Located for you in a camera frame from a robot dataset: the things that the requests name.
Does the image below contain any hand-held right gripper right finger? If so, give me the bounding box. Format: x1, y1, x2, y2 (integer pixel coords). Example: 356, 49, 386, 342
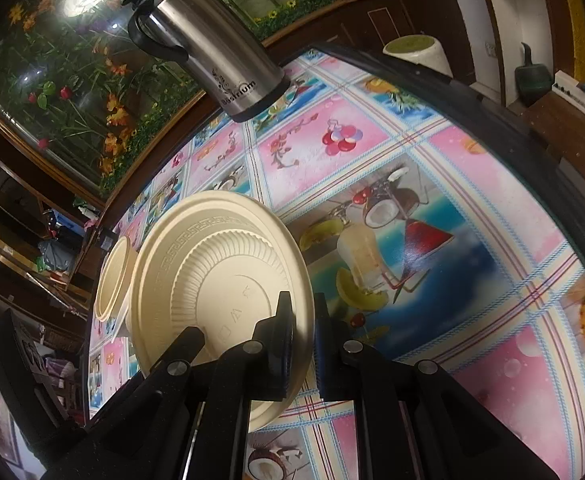
314, 294, 561, 480

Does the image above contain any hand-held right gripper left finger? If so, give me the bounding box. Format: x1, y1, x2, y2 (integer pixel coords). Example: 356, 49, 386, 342
47, 290, 298, 480

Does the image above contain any beige plastic bowl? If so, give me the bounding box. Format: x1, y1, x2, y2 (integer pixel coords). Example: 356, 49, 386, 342
130, 191, 316, 432
94, 236, 139, 323

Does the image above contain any grey blue bag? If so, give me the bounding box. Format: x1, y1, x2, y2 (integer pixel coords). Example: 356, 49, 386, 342
37, 239, 76, 271

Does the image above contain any fruit printed tablecloth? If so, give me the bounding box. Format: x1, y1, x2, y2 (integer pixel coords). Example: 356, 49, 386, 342
88, 49, 585, 480

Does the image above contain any artificial flower glass display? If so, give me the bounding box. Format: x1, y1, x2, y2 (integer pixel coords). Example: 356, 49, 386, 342
0, 0, 348, 196

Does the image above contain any white stool with green top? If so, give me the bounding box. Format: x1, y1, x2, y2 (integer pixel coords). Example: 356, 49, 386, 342
383, 34, 452, 80

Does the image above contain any stainless steel thermos jug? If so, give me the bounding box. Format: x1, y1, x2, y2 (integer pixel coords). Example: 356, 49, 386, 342
127, 0, 290, 123

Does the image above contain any wooden side table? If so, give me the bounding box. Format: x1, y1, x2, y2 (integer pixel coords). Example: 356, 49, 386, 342
520, 89, 585, 176

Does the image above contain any dark green jug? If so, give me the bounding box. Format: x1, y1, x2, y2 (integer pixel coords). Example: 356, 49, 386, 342
515, 41, 553, 107

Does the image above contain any white box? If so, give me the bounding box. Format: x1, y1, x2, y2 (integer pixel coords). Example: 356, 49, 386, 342
553, 71, 585, 128

